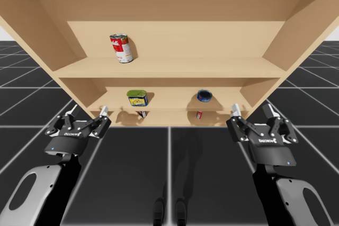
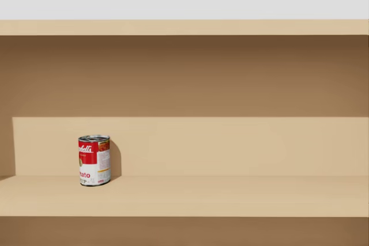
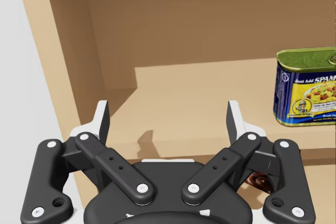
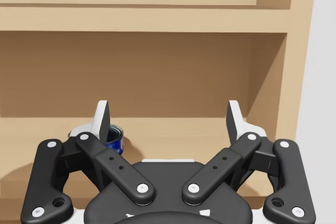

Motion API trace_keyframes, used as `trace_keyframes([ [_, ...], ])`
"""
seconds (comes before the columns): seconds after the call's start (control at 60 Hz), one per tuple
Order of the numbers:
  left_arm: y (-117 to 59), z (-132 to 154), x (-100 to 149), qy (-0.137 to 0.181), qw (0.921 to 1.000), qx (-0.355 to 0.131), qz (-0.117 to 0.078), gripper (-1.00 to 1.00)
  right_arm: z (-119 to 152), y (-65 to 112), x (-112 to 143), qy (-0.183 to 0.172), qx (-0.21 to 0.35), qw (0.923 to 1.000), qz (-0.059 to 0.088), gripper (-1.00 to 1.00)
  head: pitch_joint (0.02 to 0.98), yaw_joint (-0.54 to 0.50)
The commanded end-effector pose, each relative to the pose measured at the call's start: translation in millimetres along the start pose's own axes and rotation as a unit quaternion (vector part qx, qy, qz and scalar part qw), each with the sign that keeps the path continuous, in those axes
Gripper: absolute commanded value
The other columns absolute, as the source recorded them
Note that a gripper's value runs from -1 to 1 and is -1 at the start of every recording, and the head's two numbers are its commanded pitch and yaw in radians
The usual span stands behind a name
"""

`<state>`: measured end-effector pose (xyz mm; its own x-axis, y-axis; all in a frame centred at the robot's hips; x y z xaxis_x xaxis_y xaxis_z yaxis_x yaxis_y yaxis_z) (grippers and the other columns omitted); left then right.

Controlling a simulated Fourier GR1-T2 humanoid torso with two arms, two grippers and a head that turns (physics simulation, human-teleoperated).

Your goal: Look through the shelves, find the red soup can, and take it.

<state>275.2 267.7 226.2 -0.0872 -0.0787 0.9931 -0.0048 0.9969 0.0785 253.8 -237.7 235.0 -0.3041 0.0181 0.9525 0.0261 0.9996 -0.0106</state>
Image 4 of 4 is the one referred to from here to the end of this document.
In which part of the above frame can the pale wooden shelf unit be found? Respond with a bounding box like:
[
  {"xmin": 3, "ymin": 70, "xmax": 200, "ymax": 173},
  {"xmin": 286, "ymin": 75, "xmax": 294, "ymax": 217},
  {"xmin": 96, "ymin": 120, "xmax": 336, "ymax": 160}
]
[{"xmin": 0, "ymin": 0, "xmax": 318, "ymax": 210}]

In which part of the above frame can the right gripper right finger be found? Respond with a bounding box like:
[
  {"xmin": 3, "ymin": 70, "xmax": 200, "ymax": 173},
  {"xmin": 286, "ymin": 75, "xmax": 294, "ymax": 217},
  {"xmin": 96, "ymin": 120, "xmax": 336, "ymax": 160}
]
[{"xmin": 181, "ymin": 100, "xmax": 317, "ymax": 222}]

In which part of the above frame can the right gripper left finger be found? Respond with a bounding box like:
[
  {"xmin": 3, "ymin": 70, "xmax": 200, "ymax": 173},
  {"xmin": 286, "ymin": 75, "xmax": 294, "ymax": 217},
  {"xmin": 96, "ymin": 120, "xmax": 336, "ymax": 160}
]
[{"xmin": 20, "ymin": 100, "xmax": 156, "ymax": 222}]

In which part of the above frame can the blue flat can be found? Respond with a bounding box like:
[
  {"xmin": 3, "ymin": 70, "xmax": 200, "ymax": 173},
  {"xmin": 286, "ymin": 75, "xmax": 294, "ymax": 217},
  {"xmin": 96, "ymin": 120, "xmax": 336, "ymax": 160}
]
[{"xmin": 104, "ymin": 124, "xmax": 124, "ymax": 156}]

